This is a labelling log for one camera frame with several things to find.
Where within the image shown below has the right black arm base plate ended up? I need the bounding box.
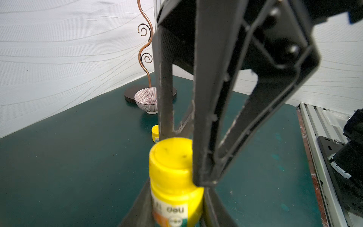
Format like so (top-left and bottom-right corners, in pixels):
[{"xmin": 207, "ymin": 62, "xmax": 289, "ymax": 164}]
[{"xmin": 317, "ymin": 136, "xmax": 363, "ymax": 217}]

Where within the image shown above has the bronze scroll jewelry stand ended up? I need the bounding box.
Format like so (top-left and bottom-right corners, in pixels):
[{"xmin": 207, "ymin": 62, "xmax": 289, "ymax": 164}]
[{"xmin": 124, "ymin": 0, "xmax": 178, "ymax": 103}]

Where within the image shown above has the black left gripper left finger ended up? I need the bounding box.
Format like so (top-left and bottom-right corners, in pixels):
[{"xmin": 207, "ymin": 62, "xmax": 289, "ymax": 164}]
[{"xmin": 119, "ymin": 179, "xmax": 155, "ymax": 227}]

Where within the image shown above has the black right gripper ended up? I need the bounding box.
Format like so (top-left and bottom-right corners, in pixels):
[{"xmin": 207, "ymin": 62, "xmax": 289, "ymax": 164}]
[{"xmin": 151, "ymin": 0, "xmax": 363, "ymax": 141}]

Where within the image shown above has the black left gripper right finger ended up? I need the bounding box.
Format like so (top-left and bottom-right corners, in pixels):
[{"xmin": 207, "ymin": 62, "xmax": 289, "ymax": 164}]
[{"xmin": 199, "ymin": 188, "xmax": 238, "ymax": 227}]

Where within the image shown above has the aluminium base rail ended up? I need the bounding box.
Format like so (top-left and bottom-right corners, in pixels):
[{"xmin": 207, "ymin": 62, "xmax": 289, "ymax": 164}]
[{"xmin": 297, "ymin": 103, "xmax": 363, "ymax": 227}]

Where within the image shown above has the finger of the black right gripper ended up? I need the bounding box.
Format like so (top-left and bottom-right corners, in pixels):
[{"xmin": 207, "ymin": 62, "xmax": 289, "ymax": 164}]
[{"xmin": 192, "ymin": 1, "xmax": 320, "ymax": 187}]

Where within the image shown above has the purple patterned bowl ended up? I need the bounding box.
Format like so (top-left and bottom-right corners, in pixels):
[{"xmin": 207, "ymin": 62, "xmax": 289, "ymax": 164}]
[{"xmin": 134, "ymin": 87, "xmax": 158, "ymax": 114}]

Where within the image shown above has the yellow jar lid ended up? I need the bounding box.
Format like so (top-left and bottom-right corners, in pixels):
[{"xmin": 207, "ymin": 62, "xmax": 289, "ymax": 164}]
[{"xmin": 149, "ymin": 138, "xmax": 197, "ymax": 195}]

